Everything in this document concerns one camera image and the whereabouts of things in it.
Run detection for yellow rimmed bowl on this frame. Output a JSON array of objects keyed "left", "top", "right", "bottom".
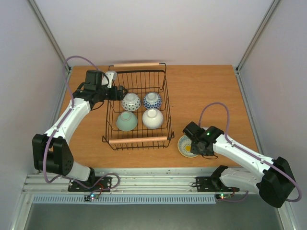
[{"left": 177, "top": 135, "right": 198, "bottom": 158}]

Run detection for white bowl brown diamonds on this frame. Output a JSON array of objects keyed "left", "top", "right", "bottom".
[{"left": 121, "top": 93, "right": 142, "bottom": 112}]

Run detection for pale green bowl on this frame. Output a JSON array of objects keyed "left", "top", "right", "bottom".
[{"left": 116, "top": 111, "right": 138, "bottom": 131}]

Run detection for black wire dish rack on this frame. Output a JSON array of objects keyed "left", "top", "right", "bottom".
[{"left": 102, "top": 63, "right": 175, "bottom": 150}]

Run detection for blue patterned bowl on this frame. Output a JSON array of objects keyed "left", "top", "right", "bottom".
[{"left": 143, "top": 92, "right": 162, "bottom": 109}]

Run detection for white ceramic bowl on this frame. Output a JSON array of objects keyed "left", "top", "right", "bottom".
[{"left": 142, "top": 108, "right": 164, "bottom": 129}]

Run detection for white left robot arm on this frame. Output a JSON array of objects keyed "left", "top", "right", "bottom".
[{"left": 32, "top": 83, "right": 128, "bottom": 191}]

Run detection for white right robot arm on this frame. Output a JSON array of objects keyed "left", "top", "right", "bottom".
[{"left": 183, "top": 122, "right": 296, "bottom": 208}]

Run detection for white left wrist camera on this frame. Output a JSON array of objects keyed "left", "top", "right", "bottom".
[{"left": 102, "top": 71, "right": 118, "bottom": 88}]

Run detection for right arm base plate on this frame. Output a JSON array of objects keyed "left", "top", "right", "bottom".
[{"left": 190, "top": 176, "right": 240, "bottom": 193}]

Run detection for grey slotted cable duct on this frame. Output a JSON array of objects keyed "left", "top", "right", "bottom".
[{"left": 32, "top": 195, "right": 216, "bottom": 205}]

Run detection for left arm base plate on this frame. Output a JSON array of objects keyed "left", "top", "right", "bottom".
[{"left": 68, "top": 176, "right": 112, "bottom": 192}]

